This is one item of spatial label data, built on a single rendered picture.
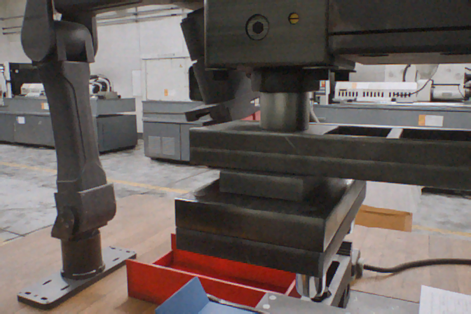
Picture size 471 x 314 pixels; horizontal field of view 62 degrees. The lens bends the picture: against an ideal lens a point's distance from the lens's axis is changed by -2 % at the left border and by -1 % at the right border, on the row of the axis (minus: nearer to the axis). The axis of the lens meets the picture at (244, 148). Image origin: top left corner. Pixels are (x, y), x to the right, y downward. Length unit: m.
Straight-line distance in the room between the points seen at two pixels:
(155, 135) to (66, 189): 5.65
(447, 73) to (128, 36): 6.59
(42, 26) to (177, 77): 5.38
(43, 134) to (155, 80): 2.97
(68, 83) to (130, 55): 8.66
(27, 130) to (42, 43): 8.12
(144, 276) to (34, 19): 0.40
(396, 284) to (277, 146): 0.48
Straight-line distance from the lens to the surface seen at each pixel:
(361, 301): 0.64
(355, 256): 0.70
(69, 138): 0.64
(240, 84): 0.47
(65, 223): 0.66
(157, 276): 0.60
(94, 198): 0.65
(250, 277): 0.66
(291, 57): 0.25
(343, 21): 0.22
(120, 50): 9.50
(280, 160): 0.26
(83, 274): 0.70
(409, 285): 0.71
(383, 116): 4.79
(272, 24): 0.26
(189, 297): 0.42
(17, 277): 0.78
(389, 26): 0.22
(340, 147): 0.25
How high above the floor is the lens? 1.21
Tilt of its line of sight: 9 degrees down
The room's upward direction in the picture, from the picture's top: straight up
